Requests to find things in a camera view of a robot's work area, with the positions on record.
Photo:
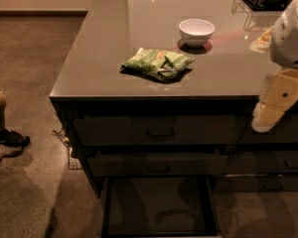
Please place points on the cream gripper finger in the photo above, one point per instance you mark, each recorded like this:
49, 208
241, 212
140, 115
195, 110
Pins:
278, 94

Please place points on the green jalapeno chip bag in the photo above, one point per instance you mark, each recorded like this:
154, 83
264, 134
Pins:
159, 64

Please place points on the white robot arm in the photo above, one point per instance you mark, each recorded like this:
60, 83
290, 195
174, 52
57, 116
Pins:
284, 40

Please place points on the dark top right drawer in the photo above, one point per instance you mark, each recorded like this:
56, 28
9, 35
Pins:
286, 131

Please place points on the yellow snack bag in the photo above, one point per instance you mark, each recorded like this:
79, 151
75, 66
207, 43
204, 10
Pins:
262, 43

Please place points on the dark bottom right drawer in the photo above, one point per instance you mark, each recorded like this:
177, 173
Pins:
270, 183

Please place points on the dark top left drawer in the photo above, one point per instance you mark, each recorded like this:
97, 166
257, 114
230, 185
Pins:
154, 130

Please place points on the open dark bottom drawer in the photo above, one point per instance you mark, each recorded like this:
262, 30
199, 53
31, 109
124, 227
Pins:
158, 207

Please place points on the dark middle left drawer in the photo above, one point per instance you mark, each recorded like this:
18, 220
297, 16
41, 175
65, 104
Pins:
157, 164

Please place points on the white ceramic bowl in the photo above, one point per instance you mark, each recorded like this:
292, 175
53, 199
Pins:
196, 32

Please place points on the wire rack on floor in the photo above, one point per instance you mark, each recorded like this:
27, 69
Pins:
73, 161

